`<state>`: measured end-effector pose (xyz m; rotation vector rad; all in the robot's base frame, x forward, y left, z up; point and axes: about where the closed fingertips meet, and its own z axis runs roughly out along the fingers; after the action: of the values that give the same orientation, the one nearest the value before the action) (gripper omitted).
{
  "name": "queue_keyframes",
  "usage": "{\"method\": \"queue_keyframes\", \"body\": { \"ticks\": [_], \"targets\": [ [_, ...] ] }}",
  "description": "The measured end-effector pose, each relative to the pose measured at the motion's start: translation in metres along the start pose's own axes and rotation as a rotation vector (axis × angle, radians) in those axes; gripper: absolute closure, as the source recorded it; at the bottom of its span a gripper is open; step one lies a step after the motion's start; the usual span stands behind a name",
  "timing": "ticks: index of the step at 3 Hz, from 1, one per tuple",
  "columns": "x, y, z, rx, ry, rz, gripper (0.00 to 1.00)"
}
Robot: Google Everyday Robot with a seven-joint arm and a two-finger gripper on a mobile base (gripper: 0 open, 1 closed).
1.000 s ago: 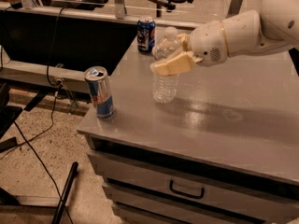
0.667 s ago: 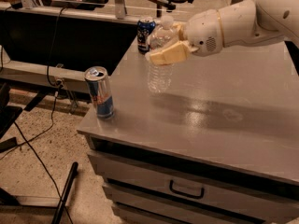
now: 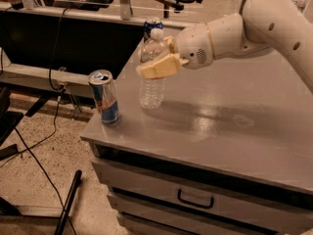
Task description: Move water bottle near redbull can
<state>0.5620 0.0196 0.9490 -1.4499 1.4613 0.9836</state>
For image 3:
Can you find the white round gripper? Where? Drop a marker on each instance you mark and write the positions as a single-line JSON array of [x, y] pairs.
[[193, 45]]

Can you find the clear plastic water bottle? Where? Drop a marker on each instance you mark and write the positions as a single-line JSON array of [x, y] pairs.
[[151, 90]]

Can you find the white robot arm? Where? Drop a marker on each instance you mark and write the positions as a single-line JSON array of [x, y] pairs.
[[261, 24]]

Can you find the blue pepsi can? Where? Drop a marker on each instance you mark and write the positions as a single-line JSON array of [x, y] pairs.
[[149, 24]]

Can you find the silver blue redbull can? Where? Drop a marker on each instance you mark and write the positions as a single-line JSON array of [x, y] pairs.
[[103, 90]]

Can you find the grey drawer cabinet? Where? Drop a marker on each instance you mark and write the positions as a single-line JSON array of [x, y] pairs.
[[240, 131]]

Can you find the black pole on floor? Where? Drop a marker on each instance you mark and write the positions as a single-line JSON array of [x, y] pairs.
[[64, 217]]

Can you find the black drawer handle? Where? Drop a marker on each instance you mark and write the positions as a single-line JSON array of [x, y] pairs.
[[195, 201]]

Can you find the metal glass-panel frame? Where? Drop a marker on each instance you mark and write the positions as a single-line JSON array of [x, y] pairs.
[[139, 10]]

